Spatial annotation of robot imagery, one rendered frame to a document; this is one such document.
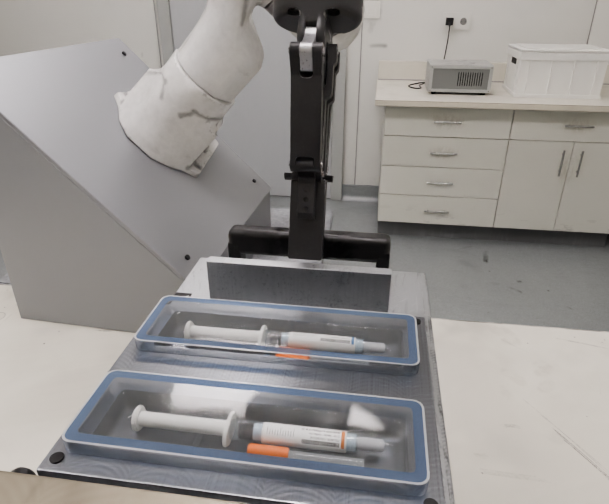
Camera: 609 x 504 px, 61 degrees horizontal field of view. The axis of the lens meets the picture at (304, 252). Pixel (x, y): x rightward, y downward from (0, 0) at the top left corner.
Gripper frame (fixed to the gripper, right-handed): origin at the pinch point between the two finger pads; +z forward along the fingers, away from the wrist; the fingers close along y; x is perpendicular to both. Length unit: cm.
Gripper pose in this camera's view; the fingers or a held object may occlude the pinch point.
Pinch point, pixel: (307, 219)
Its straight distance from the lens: 45.4
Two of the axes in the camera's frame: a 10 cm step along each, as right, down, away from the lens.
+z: -0.5, 9.9, 1.2
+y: 1.3, -1.1, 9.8
